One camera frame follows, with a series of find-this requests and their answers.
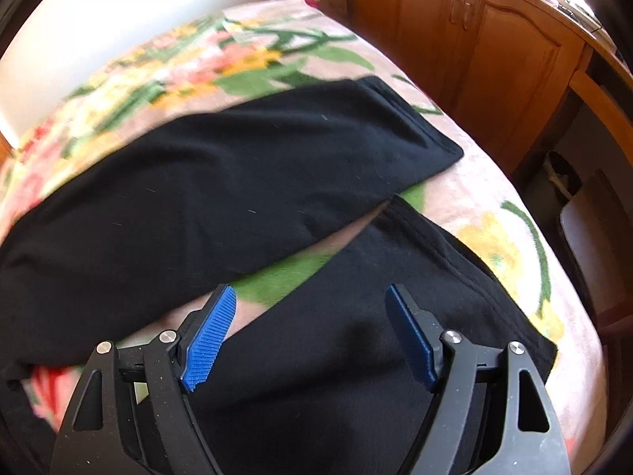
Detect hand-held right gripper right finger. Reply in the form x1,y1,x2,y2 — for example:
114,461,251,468
384,283,573,475

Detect wooden cabinet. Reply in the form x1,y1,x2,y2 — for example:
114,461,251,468
311,0,633,175

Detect floral blanket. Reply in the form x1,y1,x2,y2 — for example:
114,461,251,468
0,0,610,475

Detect grey seat chair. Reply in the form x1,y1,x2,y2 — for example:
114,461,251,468
558,168,633,343

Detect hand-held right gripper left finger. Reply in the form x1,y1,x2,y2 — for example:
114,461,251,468
49,283,238,475

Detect black pants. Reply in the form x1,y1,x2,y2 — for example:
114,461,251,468
0,76,559,475

